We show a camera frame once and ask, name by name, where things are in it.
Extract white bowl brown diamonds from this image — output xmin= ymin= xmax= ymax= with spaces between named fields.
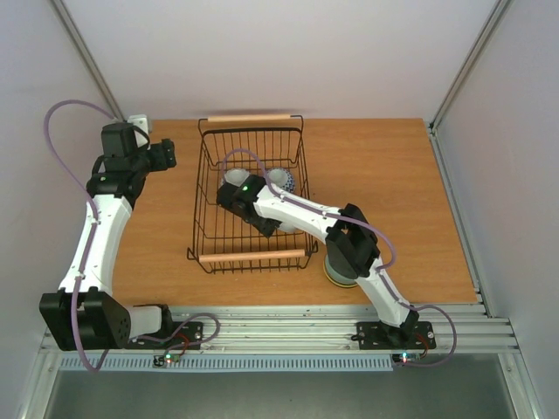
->
xmin=222 ymin=168 xmax=250 ymax=187

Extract black wire dish rack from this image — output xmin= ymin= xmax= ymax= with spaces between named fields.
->
xmin=186 ymin=114 xmax=318 ymax=273

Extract blue patterned bowl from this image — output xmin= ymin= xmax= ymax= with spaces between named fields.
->
xmin=267 ymin=168 xmax=295 ymax=193

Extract white ceramic bowl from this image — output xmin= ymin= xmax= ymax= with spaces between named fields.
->
xmin=278 ymin=222 xmax=298 ymax=233

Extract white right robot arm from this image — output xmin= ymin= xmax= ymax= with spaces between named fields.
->
xmin=217 ymin=175 xmax=419 ymax=348

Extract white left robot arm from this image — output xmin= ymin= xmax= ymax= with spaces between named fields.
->
xmin=39 ymin=139 xmax=176 ymax=351

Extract yellow rimmed bowl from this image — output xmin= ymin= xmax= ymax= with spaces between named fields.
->
xmin=323 ymin=261 xmax=358 ymax=289

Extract pale green bowl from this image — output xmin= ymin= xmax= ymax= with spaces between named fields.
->
xmin=324 ymin=256 xmax=354 ymax=282

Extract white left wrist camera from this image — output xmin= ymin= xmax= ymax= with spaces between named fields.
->
xmin=127 ymin=114 xmax=152 ymax=148

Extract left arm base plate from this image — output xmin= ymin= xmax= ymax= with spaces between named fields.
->
xmin=124 ymin=321 xmax=204 ymax=350

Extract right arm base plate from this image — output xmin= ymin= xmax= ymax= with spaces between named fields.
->
xmin=350 ymin=321 xmax=437 ymax=350

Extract grey slotted cable duct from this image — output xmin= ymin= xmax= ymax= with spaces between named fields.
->
xmin=58 ymin=354 xmax=394 ymax=374

